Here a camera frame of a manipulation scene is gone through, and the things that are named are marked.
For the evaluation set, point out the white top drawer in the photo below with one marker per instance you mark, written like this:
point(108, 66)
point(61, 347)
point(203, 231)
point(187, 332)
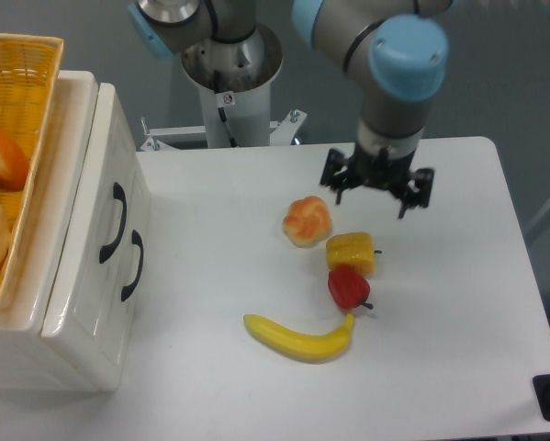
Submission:
point(110, 152)

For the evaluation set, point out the yellow wicker basket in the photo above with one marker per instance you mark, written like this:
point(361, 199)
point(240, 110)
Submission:
point(29, 67)

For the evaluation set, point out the white drawer cabinet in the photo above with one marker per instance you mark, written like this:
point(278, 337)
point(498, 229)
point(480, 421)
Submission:
point(27, 360)

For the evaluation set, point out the white metal base bracket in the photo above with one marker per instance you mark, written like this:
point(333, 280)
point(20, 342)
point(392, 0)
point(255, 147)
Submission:
point(250, 132)

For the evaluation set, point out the yellow banana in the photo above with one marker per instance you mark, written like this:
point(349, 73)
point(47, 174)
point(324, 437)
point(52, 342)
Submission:
point(304, 347)

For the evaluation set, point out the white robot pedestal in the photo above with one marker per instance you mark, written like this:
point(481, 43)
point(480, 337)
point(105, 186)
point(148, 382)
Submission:
point(233, 80)

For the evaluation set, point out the red bell pepper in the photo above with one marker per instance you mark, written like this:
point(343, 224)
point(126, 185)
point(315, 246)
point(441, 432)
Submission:
point(348, 288)

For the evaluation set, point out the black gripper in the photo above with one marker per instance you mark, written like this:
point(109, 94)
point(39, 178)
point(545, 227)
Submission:
point(380, 170)

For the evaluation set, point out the yellow corn piece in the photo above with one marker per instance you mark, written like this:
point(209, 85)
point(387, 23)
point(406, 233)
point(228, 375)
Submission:
point(353, 249)

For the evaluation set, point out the orange white knotted bun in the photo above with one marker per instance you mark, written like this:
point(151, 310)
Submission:
point(307, 221)

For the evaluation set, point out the white drawer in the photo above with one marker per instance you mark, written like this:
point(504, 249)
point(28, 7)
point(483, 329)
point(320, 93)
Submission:
point(108, 286)
point(110, 152)

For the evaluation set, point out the white lower drawer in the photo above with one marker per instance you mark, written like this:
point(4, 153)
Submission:
point(108, 286)

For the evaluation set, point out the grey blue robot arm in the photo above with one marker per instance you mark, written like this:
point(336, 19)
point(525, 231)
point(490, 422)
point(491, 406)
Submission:
point(394, 50)

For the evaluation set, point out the orange bread loaf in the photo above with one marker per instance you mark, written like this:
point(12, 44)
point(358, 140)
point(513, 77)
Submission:
point(14, 164)

